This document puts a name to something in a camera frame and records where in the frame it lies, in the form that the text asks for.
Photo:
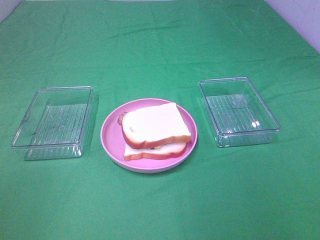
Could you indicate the bread slice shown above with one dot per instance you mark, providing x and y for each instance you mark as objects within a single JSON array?
[
  {"x": 154, "y": 126},
  {"x": 169, "y": 150}
]

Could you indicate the yellow cheese slice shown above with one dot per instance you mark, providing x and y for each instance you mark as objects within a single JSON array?
[{"x": 156, "y": 148}]

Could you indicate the pink round plate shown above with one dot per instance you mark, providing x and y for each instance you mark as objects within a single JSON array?
[{"x": 114, "y": 144}]

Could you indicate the green tablecloth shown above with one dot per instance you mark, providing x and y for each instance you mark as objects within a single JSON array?
[{"x": 132, "y": 50}]

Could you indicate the right clear plastic tray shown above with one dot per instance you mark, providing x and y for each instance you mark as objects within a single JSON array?
[{"x": 237, "y": 114}]

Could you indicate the clear plastic tray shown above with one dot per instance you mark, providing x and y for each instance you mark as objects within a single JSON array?
[
  {"x": 56, "y": 124},
  {"x": 237, "y": 114}
]

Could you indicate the left clear plastic tray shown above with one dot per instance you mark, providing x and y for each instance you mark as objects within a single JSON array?
[{"x": 56, "y": 124}]

